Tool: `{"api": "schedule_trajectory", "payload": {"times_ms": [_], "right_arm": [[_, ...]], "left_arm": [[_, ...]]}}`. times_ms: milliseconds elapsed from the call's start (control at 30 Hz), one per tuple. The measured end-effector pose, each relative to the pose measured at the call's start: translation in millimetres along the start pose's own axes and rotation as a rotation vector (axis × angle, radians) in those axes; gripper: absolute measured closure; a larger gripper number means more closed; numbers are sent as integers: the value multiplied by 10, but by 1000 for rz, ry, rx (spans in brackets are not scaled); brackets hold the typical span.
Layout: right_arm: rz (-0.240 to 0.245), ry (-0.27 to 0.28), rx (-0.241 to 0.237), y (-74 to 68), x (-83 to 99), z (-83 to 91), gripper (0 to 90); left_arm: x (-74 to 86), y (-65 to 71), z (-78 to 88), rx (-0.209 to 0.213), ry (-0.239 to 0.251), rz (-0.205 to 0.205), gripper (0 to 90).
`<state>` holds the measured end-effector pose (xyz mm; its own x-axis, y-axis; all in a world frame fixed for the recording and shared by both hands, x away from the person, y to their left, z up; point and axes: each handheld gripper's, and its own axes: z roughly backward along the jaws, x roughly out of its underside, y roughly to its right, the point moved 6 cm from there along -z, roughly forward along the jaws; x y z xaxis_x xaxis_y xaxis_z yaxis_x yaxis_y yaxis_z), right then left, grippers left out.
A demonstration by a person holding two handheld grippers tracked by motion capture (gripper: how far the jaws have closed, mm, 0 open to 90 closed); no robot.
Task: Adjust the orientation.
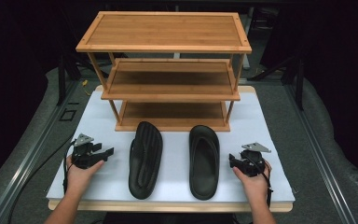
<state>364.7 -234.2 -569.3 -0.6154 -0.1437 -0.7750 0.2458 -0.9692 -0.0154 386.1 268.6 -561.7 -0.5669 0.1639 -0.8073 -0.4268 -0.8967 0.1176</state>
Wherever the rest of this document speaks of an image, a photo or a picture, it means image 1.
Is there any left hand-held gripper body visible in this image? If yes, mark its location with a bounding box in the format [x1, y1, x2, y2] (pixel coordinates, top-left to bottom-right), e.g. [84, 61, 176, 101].
[71, 133, 106, 170]

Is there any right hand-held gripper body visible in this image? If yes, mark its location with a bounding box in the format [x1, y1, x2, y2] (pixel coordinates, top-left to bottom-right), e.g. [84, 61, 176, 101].
[236, 142, 272, 178]

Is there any black rubber slipper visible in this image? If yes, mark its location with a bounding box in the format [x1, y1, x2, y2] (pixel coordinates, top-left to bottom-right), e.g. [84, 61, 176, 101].
[128, 120, 164, 201]
[188, 124, 221, 201]

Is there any wooden three-tier shoe rack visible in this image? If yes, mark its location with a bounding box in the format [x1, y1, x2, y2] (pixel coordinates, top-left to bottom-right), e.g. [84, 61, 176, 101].
[75, 10, 253, 133]

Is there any person's left hand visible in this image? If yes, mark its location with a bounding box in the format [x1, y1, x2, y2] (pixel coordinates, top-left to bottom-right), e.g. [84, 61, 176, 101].
[65, 155, 105, 195]

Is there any person's right hand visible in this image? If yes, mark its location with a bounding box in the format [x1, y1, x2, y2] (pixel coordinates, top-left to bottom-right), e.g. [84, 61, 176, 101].
[232, 160, 273, 203]

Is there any white table mat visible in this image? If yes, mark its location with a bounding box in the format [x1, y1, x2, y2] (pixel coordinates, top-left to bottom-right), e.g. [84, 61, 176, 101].
[46, 90, 296, 203]

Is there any black metal stand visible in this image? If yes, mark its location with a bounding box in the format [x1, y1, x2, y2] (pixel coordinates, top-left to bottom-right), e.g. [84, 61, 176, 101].
[250, 54, 306, 110]
[56, 50, 83, 106]

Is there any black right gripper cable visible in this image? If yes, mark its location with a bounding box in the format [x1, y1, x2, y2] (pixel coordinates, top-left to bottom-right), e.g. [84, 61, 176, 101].
[251, 154, 274, 209]

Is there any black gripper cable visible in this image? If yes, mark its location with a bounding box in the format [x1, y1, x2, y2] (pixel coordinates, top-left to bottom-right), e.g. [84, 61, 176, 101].
[7, 139, 77, 224]
[251, 154, 274, 209]

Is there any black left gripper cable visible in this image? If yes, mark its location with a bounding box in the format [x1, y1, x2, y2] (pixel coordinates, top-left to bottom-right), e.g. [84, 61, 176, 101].
[7, 139, 77, 224]

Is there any grey metal floor rail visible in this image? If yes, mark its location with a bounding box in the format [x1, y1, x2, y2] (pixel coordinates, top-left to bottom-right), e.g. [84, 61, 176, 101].
[0, 79, 80, 224]
[285, 83, 357, 224]

